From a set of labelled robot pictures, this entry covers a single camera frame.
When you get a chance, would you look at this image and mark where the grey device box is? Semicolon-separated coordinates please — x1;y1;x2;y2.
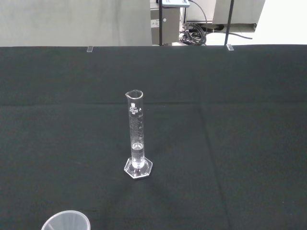
162;0;191;7

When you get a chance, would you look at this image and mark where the grey metal cabinet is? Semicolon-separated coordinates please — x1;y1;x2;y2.
150;6;181;46

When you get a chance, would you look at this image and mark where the clear plastic beaker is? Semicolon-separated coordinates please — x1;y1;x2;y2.
40;210;91;230

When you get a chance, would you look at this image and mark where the black cable bundle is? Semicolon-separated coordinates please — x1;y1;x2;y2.
179;0;254;46

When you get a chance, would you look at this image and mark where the black bench cloth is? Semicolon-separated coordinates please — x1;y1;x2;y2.
0;44;307;230

